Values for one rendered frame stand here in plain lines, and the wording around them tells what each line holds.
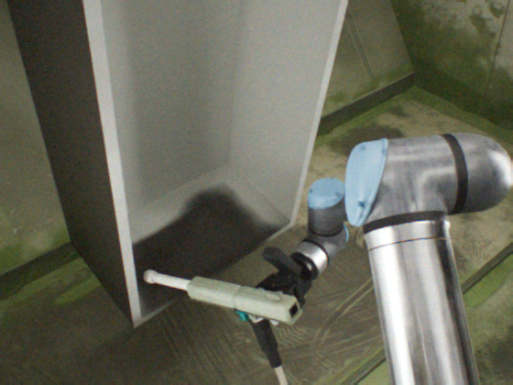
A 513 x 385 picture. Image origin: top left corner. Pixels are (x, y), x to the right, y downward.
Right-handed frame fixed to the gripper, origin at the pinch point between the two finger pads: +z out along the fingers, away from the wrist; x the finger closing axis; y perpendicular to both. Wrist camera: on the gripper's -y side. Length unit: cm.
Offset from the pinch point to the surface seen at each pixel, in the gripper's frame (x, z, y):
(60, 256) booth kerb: 122, -17, 14
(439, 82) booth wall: 43, -222, 27
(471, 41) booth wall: 20, -217, 6
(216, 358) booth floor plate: 51, -20, 49
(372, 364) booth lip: 9, -47, 64
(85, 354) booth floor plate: 88, 5, 36
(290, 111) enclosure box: 13, -50, -27
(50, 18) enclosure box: 6, 12, -70
